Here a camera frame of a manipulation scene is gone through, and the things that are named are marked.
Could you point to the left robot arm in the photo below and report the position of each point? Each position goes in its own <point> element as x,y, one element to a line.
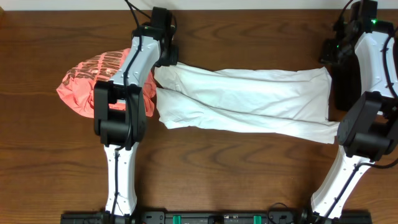
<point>119,109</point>

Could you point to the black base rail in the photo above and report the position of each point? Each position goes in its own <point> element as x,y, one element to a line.
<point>274,215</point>

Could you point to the black fabric container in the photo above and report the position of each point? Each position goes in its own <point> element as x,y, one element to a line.
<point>371,68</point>

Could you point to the white t-shirt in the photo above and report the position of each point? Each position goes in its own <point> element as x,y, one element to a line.
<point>293,103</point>

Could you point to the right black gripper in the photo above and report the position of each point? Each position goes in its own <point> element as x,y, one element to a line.
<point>326,54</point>

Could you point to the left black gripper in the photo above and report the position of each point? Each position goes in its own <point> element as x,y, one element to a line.
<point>171,59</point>

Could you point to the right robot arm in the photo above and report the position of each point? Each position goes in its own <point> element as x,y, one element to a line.
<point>367,132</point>

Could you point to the pink printed t-shirt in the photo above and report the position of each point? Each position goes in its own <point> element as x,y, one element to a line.
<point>76,89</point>

